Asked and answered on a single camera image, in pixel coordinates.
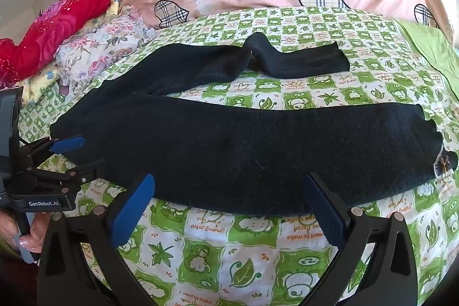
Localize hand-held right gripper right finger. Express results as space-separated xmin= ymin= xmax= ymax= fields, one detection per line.
xmin=301 ymin=171 xmax=420 ymax=306

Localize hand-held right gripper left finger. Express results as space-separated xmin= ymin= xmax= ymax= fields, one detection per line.
xmin=36 ymin=173 xmax=162 ymax=306

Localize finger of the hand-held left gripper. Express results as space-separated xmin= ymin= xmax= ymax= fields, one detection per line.
xmin=34 ymin=158 xmax=107 ymax=192
xmin=27 ymin=136 xmax=86 ymax=159

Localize black pants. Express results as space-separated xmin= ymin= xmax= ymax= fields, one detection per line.
xmin=49 ymin=33 xmax=459 ymax=217

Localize person's left hand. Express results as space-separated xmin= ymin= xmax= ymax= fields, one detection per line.
xmin=0 ymin=211 xmax=50 ymax=256

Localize green printed bed sheet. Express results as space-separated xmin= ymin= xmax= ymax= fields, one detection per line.
xmin=16 ymin=7 xmax=459 ymax=306

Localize floral ruffled pillow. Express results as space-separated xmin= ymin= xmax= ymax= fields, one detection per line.
xmin=54 ymin=5 xmax=160 ymax=96

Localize red sequined cloth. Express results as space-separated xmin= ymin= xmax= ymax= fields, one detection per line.
xmin=0 ymin=0 xmax=128 ymax=89

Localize plain green sheet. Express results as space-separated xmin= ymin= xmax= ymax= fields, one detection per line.
xmin=396 ymin=18 xmax=459 ymax=93

